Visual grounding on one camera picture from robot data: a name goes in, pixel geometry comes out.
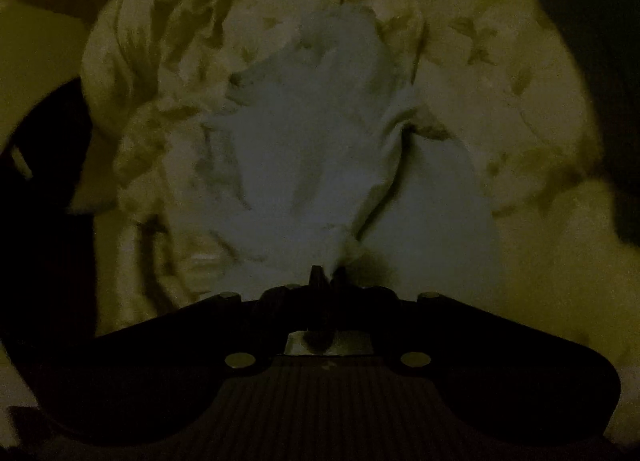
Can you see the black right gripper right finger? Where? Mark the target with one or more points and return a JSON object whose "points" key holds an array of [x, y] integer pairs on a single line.
{"points": [[375, 321]]}

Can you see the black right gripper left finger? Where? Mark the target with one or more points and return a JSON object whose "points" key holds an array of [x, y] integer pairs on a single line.
{"points": [[222, 325]]}

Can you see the small pale blue garment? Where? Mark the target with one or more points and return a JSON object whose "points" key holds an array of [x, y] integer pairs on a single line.
{"points": [[317, 162]]}

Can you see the floral patterned cream duvet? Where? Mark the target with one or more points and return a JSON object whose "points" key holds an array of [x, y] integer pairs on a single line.
{"points": [[494, 74]]}

